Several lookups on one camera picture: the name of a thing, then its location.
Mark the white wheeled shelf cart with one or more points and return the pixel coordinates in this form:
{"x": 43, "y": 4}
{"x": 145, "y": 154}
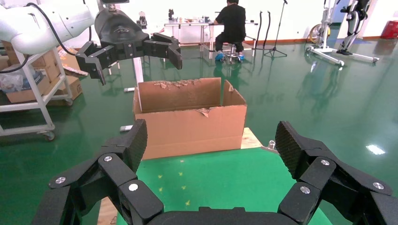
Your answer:
{"x": 46, "y": 116}

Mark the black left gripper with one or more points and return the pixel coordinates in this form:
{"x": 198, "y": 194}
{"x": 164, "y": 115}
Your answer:
{"x": 121, "y": 31}

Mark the black white humanoid robot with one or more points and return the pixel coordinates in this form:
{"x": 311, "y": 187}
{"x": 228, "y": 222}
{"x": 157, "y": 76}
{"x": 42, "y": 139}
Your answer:
{"x": 354, "y": 18}

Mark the red bin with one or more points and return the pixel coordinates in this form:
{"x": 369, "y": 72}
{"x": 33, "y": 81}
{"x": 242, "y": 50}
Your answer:
{"x": 390, "y": 29}

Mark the white desk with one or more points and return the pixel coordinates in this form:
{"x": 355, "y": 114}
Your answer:
{"x": 192, "y": 23}

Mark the large open cardboard carton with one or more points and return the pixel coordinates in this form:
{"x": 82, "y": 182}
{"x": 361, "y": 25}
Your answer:
{"x": 192, "y": 130}

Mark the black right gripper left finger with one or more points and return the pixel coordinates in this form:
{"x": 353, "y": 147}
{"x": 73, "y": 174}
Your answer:
{"x": 102, "y": 186}

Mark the seated person in black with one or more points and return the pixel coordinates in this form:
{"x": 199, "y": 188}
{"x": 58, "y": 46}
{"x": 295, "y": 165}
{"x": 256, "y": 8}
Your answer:
{"x": 231, "y": 18}

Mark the brown cardboard storage box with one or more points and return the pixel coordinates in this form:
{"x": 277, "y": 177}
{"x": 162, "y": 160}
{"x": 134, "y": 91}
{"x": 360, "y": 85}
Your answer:
{"x": 73, "y": 88}
{"x": 49, "y": 66}
{"x": 9, "y": 60}
{"x": 25, "y": 94}

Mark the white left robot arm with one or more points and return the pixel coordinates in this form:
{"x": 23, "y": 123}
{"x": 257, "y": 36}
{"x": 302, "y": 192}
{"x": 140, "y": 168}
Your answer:
{"x": 31, "y": 28}

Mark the green table cloth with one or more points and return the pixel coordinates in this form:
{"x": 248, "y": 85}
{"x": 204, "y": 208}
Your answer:
{"x": 217, "y": 180}

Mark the silver binder clip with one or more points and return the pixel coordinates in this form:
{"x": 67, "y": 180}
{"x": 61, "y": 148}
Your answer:
{"x": 270, "y": 146}

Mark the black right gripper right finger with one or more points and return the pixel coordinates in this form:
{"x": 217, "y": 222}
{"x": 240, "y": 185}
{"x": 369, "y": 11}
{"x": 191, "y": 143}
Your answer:
{"x": 335, "y": 186}

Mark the black desk gadget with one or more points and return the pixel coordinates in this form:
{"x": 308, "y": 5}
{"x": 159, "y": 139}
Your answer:
{"x": 171, "y": 14}

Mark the black tripod stand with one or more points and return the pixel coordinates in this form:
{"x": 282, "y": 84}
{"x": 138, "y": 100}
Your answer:
{"x": 277, "y": 37}

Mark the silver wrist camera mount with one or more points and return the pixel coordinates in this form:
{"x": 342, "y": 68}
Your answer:
{"x": 113, "y": 1}

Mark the white hoist stand frame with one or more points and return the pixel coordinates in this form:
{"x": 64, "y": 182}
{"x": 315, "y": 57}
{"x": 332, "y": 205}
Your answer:
{"x": 326, "y": 51}

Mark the wheeled metal stool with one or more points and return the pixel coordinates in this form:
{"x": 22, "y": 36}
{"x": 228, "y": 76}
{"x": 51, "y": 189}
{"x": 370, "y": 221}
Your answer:
{"x": 231, "y": 54}

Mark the clear plastic bag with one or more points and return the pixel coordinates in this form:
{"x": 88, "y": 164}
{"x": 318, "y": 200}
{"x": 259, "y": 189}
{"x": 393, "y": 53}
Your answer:
{"x": 12, "y": 80}

